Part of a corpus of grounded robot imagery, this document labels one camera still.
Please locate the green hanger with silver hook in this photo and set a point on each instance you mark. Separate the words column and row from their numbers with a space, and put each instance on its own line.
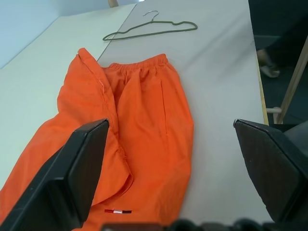
column 149, row 34

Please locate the person's leg in dark trousers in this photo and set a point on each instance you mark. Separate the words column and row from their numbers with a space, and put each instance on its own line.
column 281, row 45

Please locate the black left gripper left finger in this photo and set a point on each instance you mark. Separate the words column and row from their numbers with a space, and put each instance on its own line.
column 60, row 183

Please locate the beige shoe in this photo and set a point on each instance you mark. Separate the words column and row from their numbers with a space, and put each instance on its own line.
column 270, row 71

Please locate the dark grey chair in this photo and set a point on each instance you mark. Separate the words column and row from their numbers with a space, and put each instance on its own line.
column 297, row 128

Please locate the orange shorts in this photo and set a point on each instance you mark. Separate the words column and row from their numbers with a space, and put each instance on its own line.
column 149, row 125

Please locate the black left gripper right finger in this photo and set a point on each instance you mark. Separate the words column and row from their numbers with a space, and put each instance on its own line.
column 272, row 168

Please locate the light wooden post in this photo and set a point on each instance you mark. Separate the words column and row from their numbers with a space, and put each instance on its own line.
column 292, row 81

